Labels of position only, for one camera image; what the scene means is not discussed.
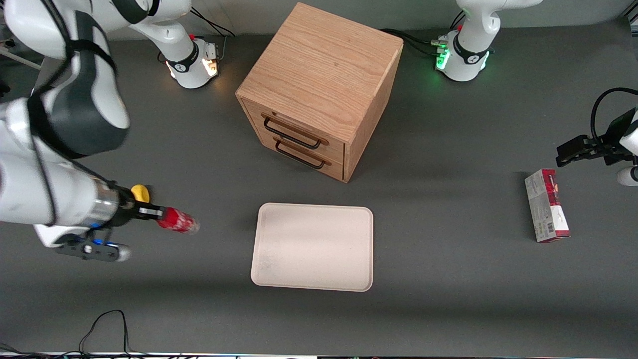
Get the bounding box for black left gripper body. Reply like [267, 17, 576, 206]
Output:
[600, 107, 638, 166]

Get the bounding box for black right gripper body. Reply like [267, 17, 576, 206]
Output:
[112, 186, 151, 226]

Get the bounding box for red coke bottle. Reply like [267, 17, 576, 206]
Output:
[158, 206, 201, 235]

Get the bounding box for cream plastic tray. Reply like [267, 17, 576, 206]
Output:
[251, 202, 374, 292]

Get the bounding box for grey and red carton box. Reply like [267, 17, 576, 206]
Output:
[524, 169, 571, 243]

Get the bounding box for wooden drawer deep front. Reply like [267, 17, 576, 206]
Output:
[258, 134, 345, 181]

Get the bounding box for wooden drawer shallow front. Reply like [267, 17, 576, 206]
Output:
[243, 99, 346, 161]

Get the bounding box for wooden drawer cabinet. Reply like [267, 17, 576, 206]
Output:
[235, 2, 404, 183]

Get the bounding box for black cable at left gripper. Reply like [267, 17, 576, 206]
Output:
[590, 87, 638, 141]

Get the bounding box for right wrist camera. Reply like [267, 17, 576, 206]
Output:
[55, 238, 132, 263]

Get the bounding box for black cable on table edge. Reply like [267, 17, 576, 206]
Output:
[79, 310, 131, 356]

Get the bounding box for black metal drawer handle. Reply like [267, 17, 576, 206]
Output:
[275, 140, 326, 170]
[263, 117, 322, 150]

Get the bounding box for black cables at right arm base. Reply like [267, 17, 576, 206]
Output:
[188, 6, 237, 63]

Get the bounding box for black cables at arm base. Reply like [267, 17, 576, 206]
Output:
[188, 6, 237, 63]
[381, 11, 467, 56]

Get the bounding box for black cables at left arm base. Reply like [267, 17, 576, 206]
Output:
[381, 11, 467, 56]

